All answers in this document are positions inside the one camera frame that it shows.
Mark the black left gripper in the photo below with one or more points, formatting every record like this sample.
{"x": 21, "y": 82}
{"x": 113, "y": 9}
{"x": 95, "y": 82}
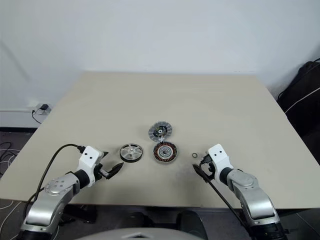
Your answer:
{"x": 103, "y": 172}

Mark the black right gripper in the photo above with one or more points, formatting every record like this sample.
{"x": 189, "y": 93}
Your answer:
{"x": 210, "y": 168}

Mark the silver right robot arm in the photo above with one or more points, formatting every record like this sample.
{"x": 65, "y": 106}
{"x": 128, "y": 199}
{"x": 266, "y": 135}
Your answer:
{"x": 255, "y": 200}

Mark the silver black rotor disc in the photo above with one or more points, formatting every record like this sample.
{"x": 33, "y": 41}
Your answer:
{"x": 131, "y": 152}

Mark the copper wound motor stator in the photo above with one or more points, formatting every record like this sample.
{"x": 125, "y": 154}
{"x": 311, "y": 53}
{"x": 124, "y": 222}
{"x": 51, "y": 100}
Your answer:
{"x": 165, "y": 152}

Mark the silver motor cover with circuit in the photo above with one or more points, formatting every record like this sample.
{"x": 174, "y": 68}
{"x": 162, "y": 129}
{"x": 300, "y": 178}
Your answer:
{"x": 160, "y": 131}

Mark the dark rounded shape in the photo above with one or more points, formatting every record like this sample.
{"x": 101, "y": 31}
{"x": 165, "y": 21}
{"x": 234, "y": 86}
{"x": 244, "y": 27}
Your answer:
{"x": 191, "y": 221}

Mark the grey robot torso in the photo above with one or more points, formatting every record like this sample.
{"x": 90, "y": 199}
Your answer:
{"x": 140, "y": 233}

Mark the black power adapter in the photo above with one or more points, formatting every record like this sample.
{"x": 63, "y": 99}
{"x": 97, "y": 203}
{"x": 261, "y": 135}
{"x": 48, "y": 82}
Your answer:
{"x": 44, "y": 107}

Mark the black bag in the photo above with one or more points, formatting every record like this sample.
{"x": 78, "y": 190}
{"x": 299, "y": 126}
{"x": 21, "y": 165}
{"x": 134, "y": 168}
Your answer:
{"x": 302, "y": 112}

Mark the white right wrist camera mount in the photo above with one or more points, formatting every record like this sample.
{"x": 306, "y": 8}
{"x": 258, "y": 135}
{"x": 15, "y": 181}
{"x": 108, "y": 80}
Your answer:
{"x": 218, "y": 156}

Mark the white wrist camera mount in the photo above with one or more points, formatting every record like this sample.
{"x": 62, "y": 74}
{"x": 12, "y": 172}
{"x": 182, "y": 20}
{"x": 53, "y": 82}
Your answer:
{"x": 218, "y": 156}
{"x": 88, "y": 157}

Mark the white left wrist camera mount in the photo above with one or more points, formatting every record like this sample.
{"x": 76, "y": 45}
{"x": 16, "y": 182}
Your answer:
{"x": 88, "y": 157}

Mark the white wall socket strip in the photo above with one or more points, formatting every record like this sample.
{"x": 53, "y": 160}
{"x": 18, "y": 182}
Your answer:
{"x": 37, "y": 110}

